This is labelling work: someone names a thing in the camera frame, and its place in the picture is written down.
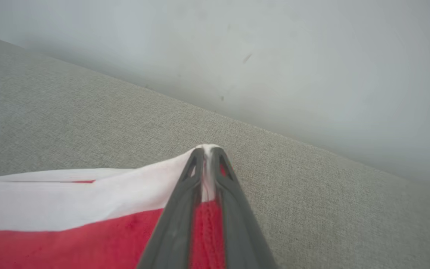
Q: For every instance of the red garment with white stripe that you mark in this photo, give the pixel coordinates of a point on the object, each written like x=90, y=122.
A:
x=69, y=224

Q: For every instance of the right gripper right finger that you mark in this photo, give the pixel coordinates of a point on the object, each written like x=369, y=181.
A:
x=239, y=231

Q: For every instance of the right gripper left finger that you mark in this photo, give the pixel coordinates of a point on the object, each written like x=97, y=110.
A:
x=175, y=224

